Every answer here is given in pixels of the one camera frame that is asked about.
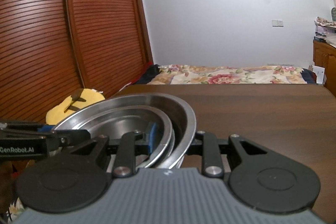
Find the wooden sideboard cabinet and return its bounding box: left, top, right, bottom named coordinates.
left=312, top=39, right=336, bottom=99

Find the white paper box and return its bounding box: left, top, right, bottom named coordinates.
left=312, top=65, right=326, bottom=84

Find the wooden door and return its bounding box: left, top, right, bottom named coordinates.
left=131, top=0, right=155, bottom=66

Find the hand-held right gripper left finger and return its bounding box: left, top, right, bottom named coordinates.
left=69, top=122, right=158, bottom=178

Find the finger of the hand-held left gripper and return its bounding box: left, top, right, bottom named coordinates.
left=36, top=124, right=57, bottom=133
left=47, top=129, right=91, bottom=148

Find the floral blanket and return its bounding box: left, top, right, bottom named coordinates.
left=8, top=64, right=316, bottom=222

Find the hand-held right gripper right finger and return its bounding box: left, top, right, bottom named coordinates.
left=186, top=131, right=269, bottom=178

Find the person's left forearm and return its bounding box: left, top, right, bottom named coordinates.
left=0, top=161, right=14, bottom=214

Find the large steel bowl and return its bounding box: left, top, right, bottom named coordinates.
left=51, top=92, right=197, bottom=169

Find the shallow steel bowl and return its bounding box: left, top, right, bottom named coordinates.
left=55, top=105, right=173, bottom=162

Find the dark cloth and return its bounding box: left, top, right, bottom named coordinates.
left=128, top=64, right=161, bottom=86

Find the wooden louvered wardrobe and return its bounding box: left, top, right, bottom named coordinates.
left=0, top=0, right=147, bottom=125

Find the yellow plush toy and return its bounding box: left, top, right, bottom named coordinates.
left=46, top=88, right=106, bottom=125

